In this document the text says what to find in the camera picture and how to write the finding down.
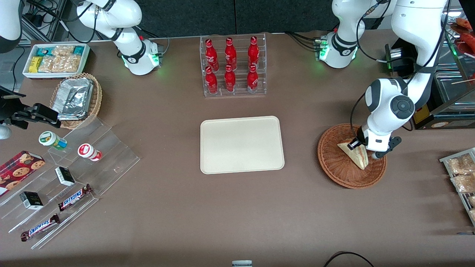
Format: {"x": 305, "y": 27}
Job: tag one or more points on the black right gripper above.
{"x": 10, "y": 108}

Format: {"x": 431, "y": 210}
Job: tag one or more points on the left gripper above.
{"x": 360, "y": 139}

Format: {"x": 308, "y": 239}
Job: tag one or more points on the triangle sandwich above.
{"x": 358, "y": 157}

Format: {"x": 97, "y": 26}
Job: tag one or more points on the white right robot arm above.
{"x": 130, "y": 44}

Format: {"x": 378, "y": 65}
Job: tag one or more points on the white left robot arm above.
{"x": 389, "y": 111}

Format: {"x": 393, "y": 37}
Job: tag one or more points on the brown round wicker basket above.
{"x": 341, "y": 170}

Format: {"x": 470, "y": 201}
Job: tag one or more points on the light woven wicker basket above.
{"x": 97, "y": 100}

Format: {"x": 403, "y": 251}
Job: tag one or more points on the grey metal snack tray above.
{"x": 444, "y": 161}

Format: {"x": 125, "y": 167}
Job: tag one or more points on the cream plastic serving tray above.
{"x": 241, "y": 144}

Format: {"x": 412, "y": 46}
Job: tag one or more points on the green lidded yogurt cup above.
{"x": 50, "y": 139}

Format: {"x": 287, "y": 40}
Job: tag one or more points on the stacked aluminium foil containers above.
{"x": 72, "y": 98}

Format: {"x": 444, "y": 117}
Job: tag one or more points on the white plastic snack bin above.
{"x": 52, "y": 75}

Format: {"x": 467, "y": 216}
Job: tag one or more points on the yellow snack pack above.
{"x": 35, "y": 65}

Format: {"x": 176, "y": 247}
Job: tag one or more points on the clear bag of beige snacks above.
{"x": 63, "y": 50}
{"x": 48, "y": 65}
{"x": 68, "y": 63}

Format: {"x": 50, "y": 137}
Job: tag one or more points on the red chocolate chip cookie box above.
{"x": 18, "y": 170}

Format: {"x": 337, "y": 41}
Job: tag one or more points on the red lidded yogurt cup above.
{"x": 88, "y": 151}

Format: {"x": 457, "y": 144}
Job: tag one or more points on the teal snack pack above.
{"x": 78, "y": 50}
{"x": 44, "y": 51}

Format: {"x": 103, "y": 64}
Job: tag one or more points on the small black carton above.
{"x": 31, "y": 200}
{"x": 65, "y": 176}

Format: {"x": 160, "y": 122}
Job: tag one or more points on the clear acrylic stepped display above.
{"x": 111, "y": 159}

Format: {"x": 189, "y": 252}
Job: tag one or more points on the brown Snickers bar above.
{"x": 40, "y": 227}
{"x": 74, "y": 197}

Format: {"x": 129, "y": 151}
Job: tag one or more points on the clear bag of brown snacks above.
{"x": 464, "y": 183}
{"x": 472, "y": 215}
{"x": 460, "y": 165}
{"x": 472, "y": 201}

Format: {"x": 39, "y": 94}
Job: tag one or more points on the red cola bottle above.
{"x": 210, "y": 53}
{"x": 252, "y": 79}
{"x": 253, "y": 50}
{"x": 211, "y": 81}
{"x": 230, "y": 79}
{"x": 230, "y": 52}

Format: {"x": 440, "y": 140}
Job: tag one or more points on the clear acrylic bottle rack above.
{"x": 240, "y": 44}

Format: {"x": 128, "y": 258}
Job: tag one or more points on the red grilled sausage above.
{"x": 468, "y": 38}
{"x": 465, "y": 24}

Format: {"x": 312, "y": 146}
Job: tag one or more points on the small grey device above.
{"x": 242, "y": 264}

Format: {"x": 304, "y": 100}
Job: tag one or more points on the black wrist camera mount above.
{"x": 393, "y": 141}

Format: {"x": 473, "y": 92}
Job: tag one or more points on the aluminium frame rack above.
{"x": 52, "y": 22}

